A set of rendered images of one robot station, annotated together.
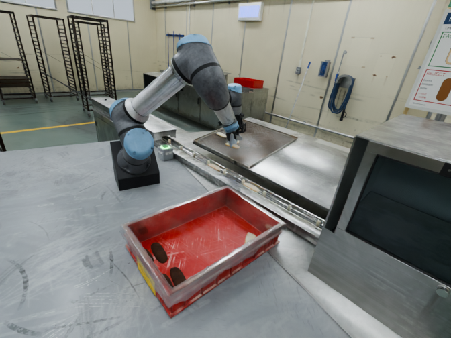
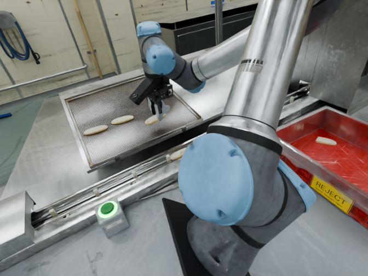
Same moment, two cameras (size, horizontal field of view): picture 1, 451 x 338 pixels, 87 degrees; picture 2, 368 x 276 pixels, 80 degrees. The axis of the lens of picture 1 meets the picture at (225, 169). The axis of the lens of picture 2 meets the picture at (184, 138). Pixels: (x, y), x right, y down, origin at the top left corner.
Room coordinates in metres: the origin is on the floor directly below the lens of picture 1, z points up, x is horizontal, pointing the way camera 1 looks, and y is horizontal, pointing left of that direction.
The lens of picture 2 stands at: (0.97, 0.68, 1.42)
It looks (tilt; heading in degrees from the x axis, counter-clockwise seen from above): 37 degrees down; 291
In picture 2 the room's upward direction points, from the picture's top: 8 degrees counter-clockwise
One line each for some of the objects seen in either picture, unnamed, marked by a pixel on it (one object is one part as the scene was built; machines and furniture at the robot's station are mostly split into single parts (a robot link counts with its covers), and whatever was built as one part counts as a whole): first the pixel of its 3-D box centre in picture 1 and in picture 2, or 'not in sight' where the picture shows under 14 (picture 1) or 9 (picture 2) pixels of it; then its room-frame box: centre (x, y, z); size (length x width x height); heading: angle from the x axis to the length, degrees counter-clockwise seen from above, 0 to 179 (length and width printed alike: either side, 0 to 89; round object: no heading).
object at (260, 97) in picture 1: (245, 107); not in sight; (5.08, -0.29, 0.44); 0.70 x 0.55 x 0.87; 47
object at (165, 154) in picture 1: (166, 155); (113, 219); (1.36, 0.38, 0.84); 0.08 x 0.08 x 0.11; 47
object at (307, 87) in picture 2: not in sight; (304, 87); (0.74, -0.46, 0.90); 0.06 x 0.01 x 0.06; 137
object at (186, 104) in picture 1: (201, 95); not in sight; (5.47, 0.72, 0.51); 3.00 x 1.26 x 1.03; 47
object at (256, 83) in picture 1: (248, 82); not in sight; (5.08, -0.29, 0.94); 0.51 x 0.36 x 0.13; 51
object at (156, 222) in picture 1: (207, 234); (356, 161); (0.64, 0.04, 0.88); 0.49 x 0.34 x 0.10; 134
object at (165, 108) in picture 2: (232, 141); (163, 110); (1.32, -0.03, 0.99); 0.06 x 0.03 x 0.09; 53
